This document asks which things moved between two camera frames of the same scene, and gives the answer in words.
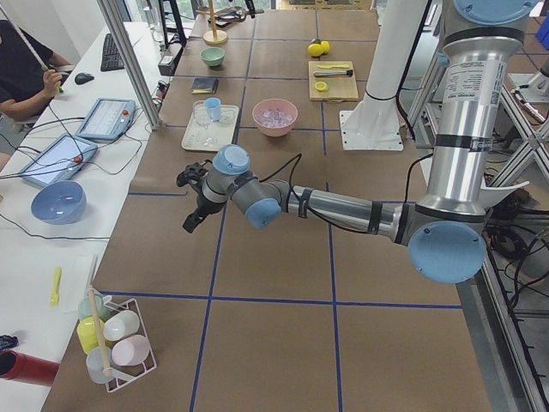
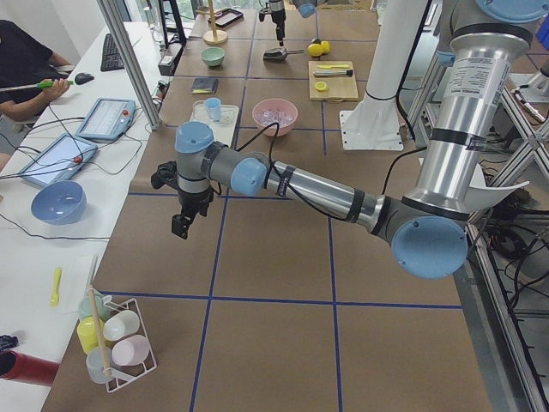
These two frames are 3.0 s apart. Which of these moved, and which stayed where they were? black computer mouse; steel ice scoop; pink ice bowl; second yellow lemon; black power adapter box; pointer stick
Moved: pointer stick; steel ice scoop
Stayed: black power adapter box; black computer mouse; pink ice bowl; second yellow lemon
